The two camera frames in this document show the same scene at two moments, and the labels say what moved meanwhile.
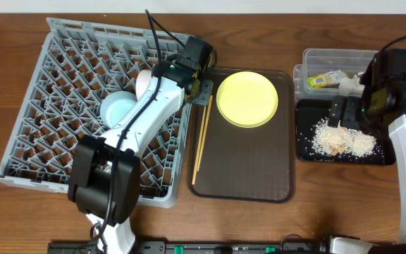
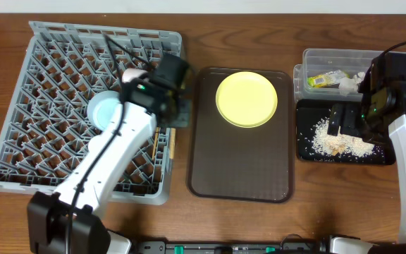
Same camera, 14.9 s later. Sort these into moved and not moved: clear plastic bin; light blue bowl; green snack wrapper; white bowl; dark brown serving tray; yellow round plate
Moved: light blue bowl; white bowl
Not moved: green snack wrapper; clear plastic bin; dark brown serving tray; yellow round plate
